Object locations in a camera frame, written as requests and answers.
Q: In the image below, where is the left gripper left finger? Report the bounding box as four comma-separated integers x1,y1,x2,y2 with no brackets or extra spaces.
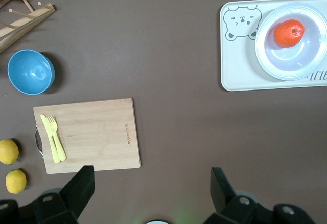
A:
60,165,96,216

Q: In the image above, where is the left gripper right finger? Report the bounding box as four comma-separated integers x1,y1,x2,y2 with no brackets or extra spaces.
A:
210,167,236,213

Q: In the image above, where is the lavender round plate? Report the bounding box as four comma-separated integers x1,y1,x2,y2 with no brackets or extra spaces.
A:
254,2,327,81

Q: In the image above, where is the orange mandarin fruit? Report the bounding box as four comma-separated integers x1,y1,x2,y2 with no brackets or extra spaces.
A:
274,19,305,48

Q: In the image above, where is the yellow plastic fork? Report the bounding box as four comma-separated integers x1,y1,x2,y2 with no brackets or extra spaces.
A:
46,115,67,162

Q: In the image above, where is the wooden cutting board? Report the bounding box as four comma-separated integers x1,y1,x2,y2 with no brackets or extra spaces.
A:
32,97,142,175

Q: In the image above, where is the yellow lemon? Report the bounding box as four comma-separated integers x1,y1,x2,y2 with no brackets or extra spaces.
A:
5,169,27,194
0,139,20,165

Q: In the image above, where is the yellow plastic knife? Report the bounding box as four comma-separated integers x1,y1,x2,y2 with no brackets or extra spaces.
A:
40,114,61,164

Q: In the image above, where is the cream tray with bear print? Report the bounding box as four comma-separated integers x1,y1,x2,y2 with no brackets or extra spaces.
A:
220,0,327,92

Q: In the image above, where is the blue bowl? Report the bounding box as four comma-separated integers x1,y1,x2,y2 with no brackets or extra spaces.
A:
7,49,56,96

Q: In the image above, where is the wooden mug rack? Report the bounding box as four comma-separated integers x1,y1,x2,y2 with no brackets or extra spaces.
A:
0,0,56,54

